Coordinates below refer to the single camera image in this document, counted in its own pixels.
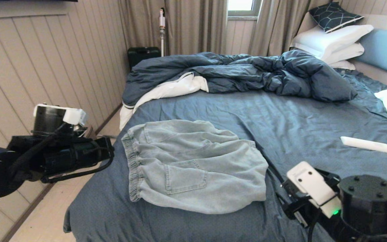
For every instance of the dark blue white-lined duvet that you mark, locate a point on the dark blue white-lined duvet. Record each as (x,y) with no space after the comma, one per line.
(247,70)

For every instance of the medium white pillow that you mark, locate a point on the medium white pillow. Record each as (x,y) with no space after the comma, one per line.
(348,52)

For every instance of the wide beige curtain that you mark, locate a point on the wide beige curtain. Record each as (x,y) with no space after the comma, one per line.
(193,27)

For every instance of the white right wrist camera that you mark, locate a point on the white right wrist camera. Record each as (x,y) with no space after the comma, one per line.
(314,185)

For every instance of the dark geometric patterned cushion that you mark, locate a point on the dark geometric patterned cushion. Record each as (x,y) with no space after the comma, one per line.
(334,16)

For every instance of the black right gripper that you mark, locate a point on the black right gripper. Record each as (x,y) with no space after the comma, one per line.
(301,208)

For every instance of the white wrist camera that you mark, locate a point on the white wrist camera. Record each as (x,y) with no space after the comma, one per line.
(82,117)
(314,185)

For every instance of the light blue denim shorts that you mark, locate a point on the light blue denim shorts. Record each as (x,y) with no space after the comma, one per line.
(193,168)

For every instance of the window with grey frame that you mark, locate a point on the window with grey frame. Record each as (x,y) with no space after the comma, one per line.
(244,5)

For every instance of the large white pillow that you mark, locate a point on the large white pillow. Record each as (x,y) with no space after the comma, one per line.
(328,39)

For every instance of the white stick vacuum cleaner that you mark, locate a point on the white stick vacuum cleaner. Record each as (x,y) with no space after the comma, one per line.
(162,21)

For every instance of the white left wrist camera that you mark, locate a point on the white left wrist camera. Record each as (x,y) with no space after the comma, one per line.
(82,117)

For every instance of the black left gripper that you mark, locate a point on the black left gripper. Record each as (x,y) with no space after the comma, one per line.
(76,158)

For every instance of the white remote control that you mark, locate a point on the white remote control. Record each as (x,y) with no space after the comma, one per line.
(364,144)

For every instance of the bed with blue sheet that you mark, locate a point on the bed with blue sheet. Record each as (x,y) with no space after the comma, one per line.
(297,117)

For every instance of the beige trash bin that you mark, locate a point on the beige trash bin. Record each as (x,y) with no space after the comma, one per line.
(87,131)

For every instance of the narrow beige curtain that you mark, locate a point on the narrow beige curtain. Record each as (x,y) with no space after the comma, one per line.
(274,27)

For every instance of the black hard suitcase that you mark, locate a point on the black hard suitcase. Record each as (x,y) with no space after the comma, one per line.
(143,55)

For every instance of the small white pillow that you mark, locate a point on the small white pillow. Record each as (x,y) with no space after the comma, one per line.
(344,65)

